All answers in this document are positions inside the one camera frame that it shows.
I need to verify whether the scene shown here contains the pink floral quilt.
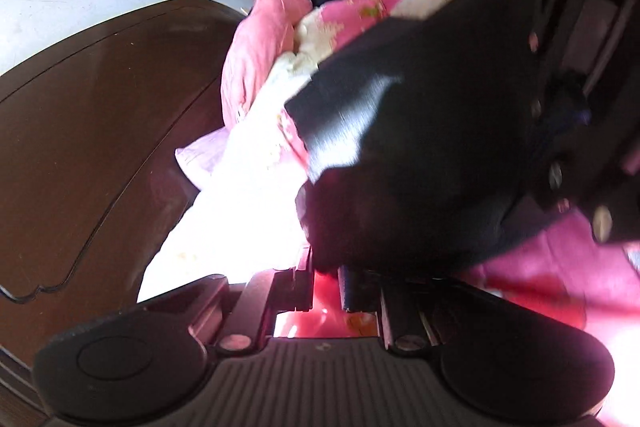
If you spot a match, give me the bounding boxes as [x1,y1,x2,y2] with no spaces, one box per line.
[220,0,417,134]

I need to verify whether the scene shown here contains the magenta blanket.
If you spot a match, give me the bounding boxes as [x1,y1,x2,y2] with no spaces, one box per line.
[274,205,640,427]

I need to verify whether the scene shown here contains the white printed bed sheet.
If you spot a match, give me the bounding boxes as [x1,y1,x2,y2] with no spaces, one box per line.
[137,0,547,304]

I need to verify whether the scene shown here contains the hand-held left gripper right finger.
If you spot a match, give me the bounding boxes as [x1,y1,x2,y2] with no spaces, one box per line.
[338,266,443,354]

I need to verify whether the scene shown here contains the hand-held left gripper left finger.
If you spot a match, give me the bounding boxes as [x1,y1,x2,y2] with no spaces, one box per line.
[188,245,315,354]

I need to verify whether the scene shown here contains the black pants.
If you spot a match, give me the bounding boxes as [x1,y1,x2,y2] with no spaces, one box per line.
[283,0,591,282]

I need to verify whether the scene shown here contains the dark brown wooden headboard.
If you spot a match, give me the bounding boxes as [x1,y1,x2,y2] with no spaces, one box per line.
[0,0,262,408]

